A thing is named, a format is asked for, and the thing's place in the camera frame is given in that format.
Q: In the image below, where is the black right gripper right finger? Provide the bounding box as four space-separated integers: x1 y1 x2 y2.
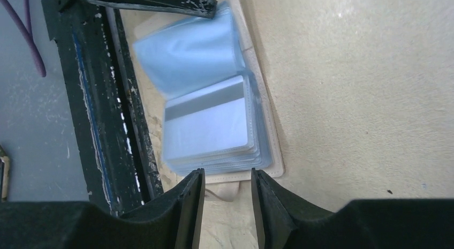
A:
251 169 453 248

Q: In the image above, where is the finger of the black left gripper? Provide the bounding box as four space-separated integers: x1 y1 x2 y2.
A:
86 0 217 18

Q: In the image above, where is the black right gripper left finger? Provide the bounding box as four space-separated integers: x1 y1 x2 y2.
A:
1 169 205 248

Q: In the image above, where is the white card with magnetic stripe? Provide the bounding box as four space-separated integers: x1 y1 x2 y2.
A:
162 76 254 162

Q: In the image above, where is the beige leather card holder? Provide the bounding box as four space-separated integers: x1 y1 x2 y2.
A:
132 0 284 183

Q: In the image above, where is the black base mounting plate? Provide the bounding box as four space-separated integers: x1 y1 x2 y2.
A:
41 0 163 216

